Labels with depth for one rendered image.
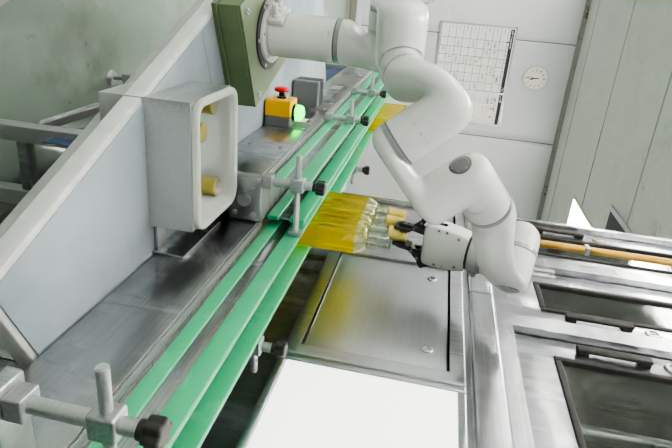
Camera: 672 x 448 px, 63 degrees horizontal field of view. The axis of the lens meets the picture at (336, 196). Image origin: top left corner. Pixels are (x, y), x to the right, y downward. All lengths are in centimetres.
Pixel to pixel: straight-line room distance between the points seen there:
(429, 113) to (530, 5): 614
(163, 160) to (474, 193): 50
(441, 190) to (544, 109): 630
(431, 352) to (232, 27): 74
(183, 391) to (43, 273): 23
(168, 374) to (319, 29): 73
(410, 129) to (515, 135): 632
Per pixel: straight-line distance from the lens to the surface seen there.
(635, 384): 129
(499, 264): 104
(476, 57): 698
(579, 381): 123
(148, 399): 73
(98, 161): 83
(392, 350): 110
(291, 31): 119
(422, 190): 91
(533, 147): 727
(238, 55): 116
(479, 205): 93
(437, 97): 90
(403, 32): 102
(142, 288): 91
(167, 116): 90
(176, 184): 93
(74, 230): 81
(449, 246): 120
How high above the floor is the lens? 120
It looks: 9 degrees down
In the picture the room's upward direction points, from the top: 98 degrees clockwise
